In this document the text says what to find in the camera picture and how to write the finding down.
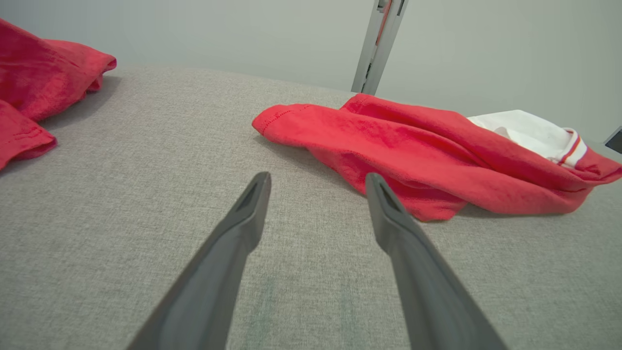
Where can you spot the grey metal partition post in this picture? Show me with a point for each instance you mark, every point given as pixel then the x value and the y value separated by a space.
pixel 376 58

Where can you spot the dark grey ledge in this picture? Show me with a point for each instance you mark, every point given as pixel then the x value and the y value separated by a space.
pixel 615 141

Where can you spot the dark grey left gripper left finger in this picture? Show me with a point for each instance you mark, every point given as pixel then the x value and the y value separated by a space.
pixel 214 282

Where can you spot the plain red garment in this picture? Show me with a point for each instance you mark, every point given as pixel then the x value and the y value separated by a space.
pixel 34 78

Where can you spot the red garment with white panel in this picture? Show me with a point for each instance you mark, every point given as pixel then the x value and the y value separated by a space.
pixel 413 146

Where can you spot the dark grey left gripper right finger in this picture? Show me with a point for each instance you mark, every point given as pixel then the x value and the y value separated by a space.
pixel 427 291

